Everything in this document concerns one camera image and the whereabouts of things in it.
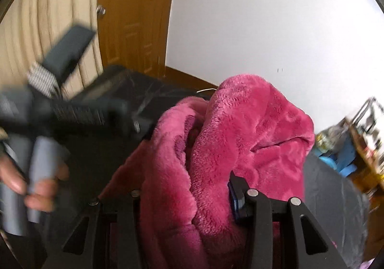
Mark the pink fleece jacket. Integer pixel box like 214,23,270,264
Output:
99,74,315,269

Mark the person's left hand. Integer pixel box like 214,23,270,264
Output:
0,155,70,212

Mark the black satin table cloth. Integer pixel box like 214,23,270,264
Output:
39,64,371,269

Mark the blue folder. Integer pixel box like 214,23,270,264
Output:
321,137,358,177

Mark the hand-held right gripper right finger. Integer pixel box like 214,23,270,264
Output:
227,170,348,269

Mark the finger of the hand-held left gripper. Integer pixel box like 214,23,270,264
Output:
45,89,157,141

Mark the wooden sideboard desk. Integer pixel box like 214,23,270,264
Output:
345,125,384,205

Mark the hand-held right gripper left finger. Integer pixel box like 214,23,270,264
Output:
61,189,142,269

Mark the wooden door with round knob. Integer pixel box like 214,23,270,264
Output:
97,0,180,79

